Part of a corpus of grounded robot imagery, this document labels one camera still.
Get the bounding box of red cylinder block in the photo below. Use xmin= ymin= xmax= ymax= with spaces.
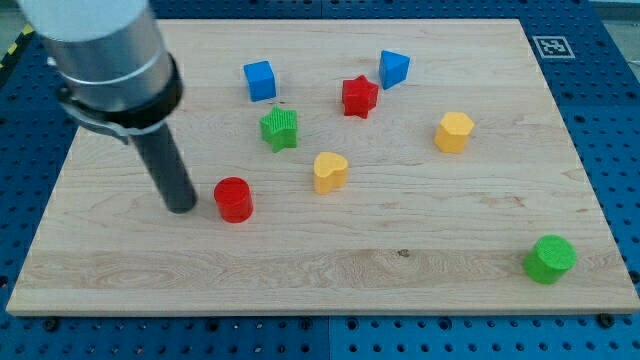
xmin=213 ymin=177 xmax=253 ymax=223

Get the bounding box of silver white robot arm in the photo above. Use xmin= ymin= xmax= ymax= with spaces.
xmin=18 ymin=0 xmax=182 ymax=143

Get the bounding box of yellow heart block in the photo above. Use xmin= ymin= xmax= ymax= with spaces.
xmin=313 ymin=152 xmax=349 ymax=195

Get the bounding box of light wooden board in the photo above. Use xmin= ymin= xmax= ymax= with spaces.
xmin=7 ymin=19 xmax=639 ymax=317

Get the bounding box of green star block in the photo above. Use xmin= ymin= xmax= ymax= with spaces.
xmin=259 ymin=106 xmax=298 ymax=153

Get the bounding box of red star block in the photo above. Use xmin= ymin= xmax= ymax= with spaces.
xmin=341 ymin=75 xmax=379 ymax=119

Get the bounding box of blue cube block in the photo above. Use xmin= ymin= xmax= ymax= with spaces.
xmin=243 ymin=61 xmax=277 ymax=102

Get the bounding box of blue triangle block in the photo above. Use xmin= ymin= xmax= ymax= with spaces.
xmin=379 ymin=50 xmax=410 ymax=90

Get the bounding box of yellow hexagon block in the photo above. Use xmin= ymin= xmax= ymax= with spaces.
xmin=434 ymin=112 xmax=475 ymax=154

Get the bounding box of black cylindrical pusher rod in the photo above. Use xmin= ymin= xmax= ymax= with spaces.
xmin=131 ymin=124 xmax=197 ymax=214

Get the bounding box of green cylinder block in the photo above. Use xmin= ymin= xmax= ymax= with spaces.
xmin=523 ymin=234 xmax=578 ymax=285

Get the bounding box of white fiducial marker tag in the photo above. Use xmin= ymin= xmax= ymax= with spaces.
xmin=532 ymin=35 xmax=575 ymax=59

